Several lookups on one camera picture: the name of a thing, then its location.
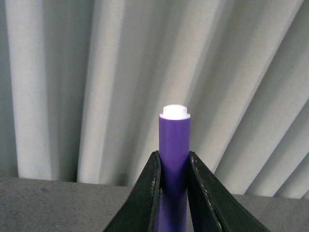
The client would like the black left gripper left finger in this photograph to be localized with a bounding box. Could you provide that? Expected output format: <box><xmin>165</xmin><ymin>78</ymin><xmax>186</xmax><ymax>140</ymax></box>
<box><xmin>104</xmin><ymin>151</ymin><xmax>161</xmax><ymax>232</ymax></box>

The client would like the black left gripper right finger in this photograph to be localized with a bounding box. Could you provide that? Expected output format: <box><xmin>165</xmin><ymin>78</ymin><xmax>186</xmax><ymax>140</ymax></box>
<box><xmin>188</xmin><ymin>151</ymin><xmax>269</xmax><ymax>232</ymax></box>

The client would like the purple marker pen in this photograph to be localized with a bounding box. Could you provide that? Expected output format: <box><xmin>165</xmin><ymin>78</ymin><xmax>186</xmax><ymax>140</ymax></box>
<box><xmin>154</xmin><ymin>104</ymin><xmax>191</xmax><ymax>232</ymax></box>

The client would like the grey pleated curtain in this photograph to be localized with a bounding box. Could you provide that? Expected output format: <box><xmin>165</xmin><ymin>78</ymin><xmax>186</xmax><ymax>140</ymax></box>
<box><xmin>0</xmin><ymin>0</ymin><xmax>309</xmax><ymax>199</ymax></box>

